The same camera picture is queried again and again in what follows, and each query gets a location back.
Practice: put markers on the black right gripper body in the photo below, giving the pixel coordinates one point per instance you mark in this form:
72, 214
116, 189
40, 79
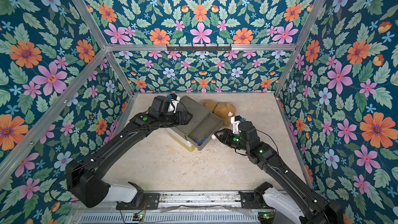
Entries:
225, 136

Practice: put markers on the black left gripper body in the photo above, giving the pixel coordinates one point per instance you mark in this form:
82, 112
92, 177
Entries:
174, 118

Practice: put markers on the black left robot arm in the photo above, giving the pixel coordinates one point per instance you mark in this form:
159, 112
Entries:
85, 178

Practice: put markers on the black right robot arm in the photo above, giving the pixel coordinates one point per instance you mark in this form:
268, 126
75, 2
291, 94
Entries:
300, 204

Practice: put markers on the white yellow drawer cabinet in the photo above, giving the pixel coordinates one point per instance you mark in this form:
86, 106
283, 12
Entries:
180, 140

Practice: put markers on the brown teddy bear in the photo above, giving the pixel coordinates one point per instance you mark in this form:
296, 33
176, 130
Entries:
223, 110

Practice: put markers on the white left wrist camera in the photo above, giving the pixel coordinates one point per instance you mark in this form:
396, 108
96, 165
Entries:
174, 100

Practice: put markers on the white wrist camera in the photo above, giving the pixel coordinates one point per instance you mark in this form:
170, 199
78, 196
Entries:
235, 121
174, 100

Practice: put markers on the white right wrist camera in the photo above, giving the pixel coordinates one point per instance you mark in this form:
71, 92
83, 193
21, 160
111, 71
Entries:
235, 121

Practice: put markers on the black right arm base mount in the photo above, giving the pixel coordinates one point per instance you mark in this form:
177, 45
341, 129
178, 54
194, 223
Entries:
254, 200

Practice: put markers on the black hook rail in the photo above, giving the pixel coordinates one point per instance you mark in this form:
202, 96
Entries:
195, 48

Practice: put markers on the aluminium front rail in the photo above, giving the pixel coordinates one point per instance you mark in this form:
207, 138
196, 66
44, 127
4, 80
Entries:
181, 207

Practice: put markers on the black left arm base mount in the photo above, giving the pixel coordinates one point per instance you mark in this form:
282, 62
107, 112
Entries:
141, 200

